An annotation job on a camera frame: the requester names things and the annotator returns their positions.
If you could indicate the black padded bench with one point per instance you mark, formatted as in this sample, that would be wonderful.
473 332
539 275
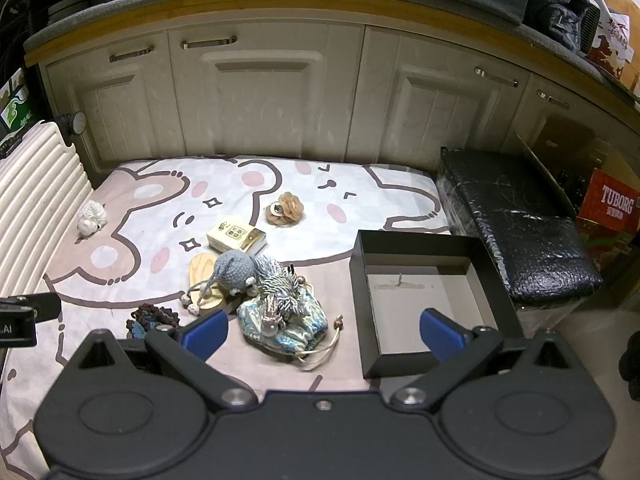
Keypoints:
500 210

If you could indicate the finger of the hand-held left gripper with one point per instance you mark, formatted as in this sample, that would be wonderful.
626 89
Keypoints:
35 307

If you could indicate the cream cabinet door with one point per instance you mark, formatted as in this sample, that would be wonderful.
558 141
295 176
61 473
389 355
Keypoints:
260 110
125 110
440 120
545 120

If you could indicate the red beer carton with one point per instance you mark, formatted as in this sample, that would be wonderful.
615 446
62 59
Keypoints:
610 200

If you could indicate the brown cardboard box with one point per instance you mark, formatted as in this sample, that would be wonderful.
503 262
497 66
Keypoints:
565 135

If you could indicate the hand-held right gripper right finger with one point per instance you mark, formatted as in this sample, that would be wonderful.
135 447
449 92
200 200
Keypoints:
442 337

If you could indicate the red white printed bag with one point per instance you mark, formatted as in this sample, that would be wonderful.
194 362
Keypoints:
612 50

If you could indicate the black cardboard box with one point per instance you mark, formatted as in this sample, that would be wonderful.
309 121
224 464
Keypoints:
400 285

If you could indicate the dark jacket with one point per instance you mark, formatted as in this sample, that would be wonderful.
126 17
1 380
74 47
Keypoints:
555 10

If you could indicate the green white carton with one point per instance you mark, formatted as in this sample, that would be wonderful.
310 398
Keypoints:
17 110

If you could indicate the beige flower hair clip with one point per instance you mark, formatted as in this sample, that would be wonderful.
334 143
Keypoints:
290 205

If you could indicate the light wooden piece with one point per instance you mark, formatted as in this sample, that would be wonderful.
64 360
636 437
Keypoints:
202 267

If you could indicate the grey striped tassel toy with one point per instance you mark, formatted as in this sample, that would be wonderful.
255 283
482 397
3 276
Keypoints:
275 280

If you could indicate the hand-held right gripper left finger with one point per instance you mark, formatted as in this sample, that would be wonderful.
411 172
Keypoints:
206 334

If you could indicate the printed cartoon blanket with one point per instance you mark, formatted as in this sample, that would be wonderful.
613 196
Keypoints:
125 270

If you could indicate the yellow tissue pack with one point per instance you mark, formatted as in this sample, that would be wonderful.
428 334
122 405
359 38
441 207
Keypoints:
232 235

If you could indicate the grey crocheted mouse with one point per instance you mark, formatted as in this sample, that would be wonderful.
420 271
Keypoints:
232 267

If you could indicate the cream ribbed suitcase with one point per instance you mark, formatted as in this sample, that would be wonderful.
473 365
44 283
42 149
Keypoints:
40 185

